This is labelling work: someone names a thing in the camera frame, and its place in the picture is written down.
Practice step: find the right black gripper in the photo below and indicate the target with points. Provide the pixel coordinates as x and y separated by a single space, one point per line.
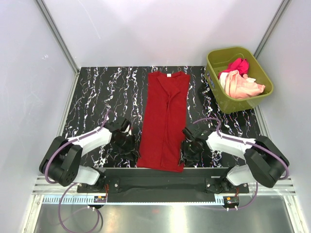
192 160

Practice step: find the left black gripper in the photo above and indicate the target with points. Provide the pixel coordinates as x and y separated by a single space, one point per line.
132 148

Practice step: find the red t-shirt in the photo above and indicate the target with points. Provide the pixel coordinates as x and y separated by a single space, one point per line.
164 120

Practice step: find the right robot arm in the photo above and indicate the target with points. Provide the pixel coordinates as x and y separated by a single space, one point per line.
264 162

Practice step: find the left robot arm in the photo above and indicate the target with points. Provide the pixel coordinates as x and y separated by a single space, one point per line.
61 163

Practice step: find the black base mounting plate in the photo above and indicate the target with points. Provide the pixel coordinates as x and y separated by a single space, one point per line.
120 180

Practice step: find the black marble pattern mat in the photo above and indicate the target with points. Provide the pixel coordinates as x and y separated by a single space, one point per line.
122 92

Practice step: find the pink peach t-shirt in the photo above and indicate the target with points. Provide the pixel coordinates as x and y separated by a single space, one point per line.
239 86

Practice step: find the olive green plastic bin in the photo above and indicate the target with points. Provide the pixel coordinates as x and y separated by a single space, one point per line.
218 61

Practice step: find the magenta t-shirt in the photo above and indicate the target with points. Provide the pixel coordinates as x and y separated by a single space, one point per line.
241 65

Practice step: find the aluminium frame rail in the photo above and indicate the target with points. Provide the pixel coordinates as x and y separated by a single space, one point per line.
283 188

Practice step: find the white slotted cable duct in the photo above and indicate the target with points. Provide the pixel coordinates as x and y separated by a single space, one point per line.
213 200

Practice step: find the left aluminium corner post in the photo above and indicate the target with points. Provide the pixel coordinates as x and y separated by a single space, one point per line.
57 35

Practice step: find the aluminium corner post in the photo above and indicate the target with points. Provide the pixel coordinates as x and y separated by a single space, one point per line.
57 35
272 26

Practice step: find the right aluminium corner post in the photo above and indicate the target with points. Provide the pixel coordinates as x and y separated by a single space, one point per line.
272 26

